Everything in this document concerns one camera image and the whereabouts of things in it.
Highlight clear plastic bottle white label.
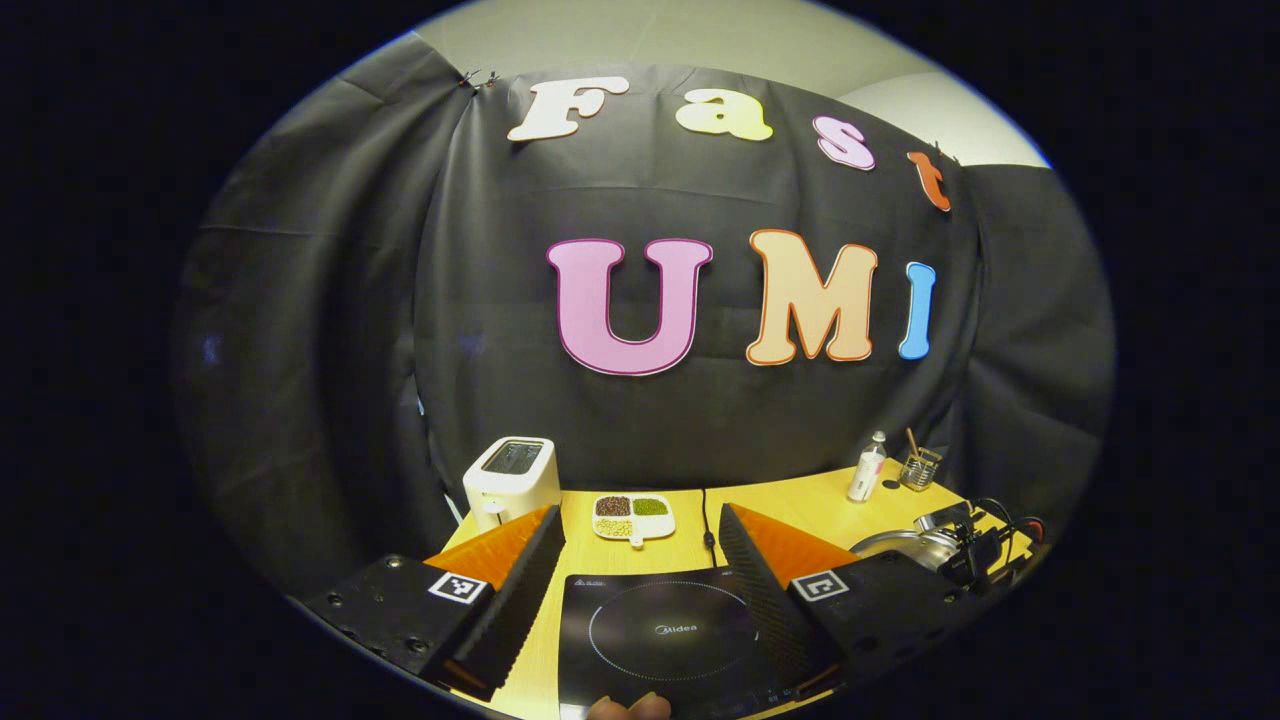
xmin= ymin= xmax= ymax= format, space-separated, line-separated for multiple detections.
xmin=846 ymin=431 xmax=889 ymax=504

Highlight white divided bean dish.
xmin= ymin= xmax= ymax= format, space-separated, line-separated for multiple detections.
xmin=590 ymin=493 xmax=677 ymax=549

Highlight glass beaker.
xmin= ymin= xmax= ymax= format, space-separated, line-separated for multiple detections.
xmin=898 ymin=447 xmax=944 ymax=492

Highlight black backdrop cloth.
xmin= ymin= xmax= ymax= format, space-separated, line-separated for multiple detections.
xmin=170 ymin=30 xmax=1116 ymax=601

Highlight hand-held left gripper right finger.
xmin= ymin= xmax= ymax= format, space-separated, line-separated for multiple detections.
xmin=718 ymin=503 xmax=986 ymax=701

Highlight black induction cooktop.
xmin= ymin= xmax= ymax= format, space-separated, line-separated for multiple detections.
xmin=556 ymin=565 xmax=801 ymax=720

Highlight steel pot with black handle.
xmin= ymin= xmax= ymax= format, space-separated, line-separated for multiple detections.
xmin=850 ymin=527 xmax=963 ymax=573

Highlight white toaster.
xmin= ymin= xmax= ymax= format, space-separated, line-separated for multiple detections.
xmin=462 ymin=436 xmax=562 ymax=533

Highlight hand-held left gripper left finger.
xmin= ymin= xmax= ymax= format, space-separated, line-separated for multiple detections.
xmin=300 ymin=505 xmax=567 ymax=701

